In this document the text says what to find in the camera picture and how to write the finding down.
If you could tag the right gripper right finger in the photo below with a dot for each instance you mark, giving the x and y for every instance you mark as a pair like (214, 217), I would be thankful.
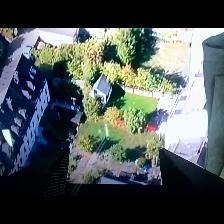
(186, 180)

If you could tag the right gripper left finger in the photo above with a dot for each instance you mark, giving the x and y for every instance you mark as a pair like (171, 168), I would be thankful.
(56, 180)

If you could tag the grey T-shirt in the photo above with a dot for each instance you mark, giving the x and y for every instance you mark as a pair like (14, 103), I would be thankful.
(214, 106)

